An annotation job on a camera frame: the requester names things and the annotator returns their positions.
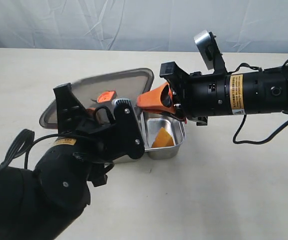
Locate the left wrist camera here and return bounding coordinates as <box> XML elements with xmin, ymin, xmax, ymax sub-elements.
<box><xmin>112</xmin><ymin>98</ymin><xmax>145</xmax><ymax>160</ymax></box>

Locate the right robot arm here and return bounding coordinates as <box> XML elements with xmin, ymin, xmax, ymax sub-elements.
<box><xmin>137</xmin><ymin>62</ymin><xmax>288</xmax><ymax>126</ymax></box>

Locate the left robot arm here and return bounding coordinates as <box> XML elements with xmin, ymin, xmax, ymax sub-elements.
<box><xmin>0</xmin><ymin>83</ymin><xmax>145</xmax><ymax>240</ymax></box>

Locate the yellow toy cheese wedge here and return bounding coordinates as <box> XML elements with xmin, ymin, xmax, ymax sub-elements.
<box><xmin>151</xmin><ymin>127</ymin><xmax>175</xmax><ymax>148</ymax></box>

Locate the dark transparent lunch box lid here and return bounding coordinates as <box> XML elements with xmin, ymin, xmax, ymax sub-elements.
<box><xmin>38</xmin><ymin>66</ymin><xmax>155</xmax><ymax>130</ymax></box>

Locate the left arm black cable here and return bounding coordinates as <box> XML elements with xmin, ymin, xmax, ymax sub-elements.
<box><xmin>0</xmin><ymin>104</ymin><xmax>114</xmax><ymax>178</ymax></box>

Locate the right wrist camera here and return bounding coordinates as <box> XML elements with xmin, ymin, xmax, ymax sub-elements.
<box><xmin>194</xmin><ymin>30</ymin><xmax>219</xmax><ymax>70</ymax></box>

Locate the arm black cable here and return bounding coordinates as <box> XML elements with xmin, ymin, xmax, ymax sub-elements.
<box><xmin>232</xmin><ymin>49</ymin><xmax>288</xmax><ymax>145</ymax></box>
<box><xmin>0</xmin><ymin>104</ymin><xmax>114</xmax><ymax>178</ymax></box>

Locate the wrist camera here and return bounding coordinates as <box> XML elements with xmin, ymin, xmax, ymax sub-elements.
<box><xmin>194</xmin><ymin>30</ymin><xmax>219</xmax><ymax>70</ymax></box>
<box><xmin>112</xmin><ymin>98</ymin><xmax>145</xmax><ymax>160</ymax></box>

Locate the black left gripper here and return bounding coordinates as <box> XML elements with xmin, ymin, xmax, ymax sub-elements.
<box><xmin>33</xmin><ymin>83</ymin><xmax>134</xmax><ymax>188</ymax></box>

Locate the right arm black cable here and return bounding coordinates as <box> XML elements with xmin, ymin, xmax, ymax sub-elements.
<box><xmin>232</xmin><ymin>49</ymin><xmax>288</xmax><ymax>145</ymax></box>

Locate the light blue backdrop cloth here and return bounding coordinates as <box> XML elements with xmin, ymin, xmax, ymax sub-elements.
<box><xmin>0</xmin><ymin>0</ymin><xmax>288</xmax><ymax>53</ymax></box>

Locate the steel two-compartment lunch box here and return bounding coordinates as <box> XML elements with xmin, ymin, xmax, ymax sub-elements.
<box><xmin>103</xmin><ymin>112</ymin><xmax>187</xmax><ymax>165</ymax></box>

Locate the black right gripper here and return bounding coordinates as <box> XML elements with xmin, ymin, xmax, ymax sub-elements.
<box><xmin>136</xmin><ymin>61</ymin><xmax>229</xmax><ymax>126</ymax></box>

